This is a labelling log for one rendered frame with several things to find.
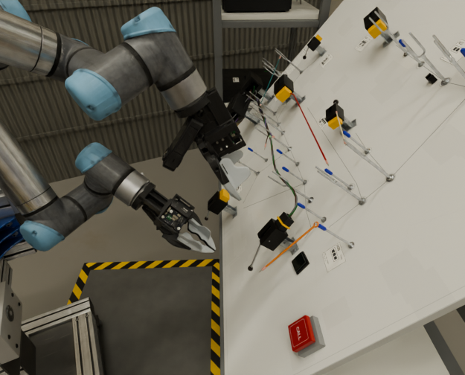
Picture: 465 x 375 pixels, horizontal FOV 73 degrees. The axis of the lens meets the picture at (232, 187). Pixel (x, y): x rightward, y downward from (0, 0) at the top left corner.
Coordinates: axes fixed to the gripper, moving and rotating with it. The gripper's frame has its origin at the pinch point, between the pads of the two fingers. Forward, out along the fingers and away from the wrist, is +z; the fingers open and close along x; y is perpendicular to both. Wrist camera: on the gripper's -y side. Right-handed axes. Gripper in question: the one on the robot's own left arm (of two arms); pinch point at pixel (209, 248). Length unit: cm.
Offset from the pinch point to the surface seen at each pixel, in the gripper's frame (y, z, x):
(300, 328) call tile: 15.9, 20.7, -6.0
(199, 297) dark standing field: -124, 29, 3
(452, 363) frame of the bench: 2, 72, 14
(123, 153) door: -218, -88, 79
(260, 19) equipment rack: -23, -34, 99
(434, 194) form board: 35.2, 22.1, 21.9
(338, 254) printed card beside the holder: 17.5, 20.5, 10.6
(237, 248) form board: -21.4, 10.5, 10.8
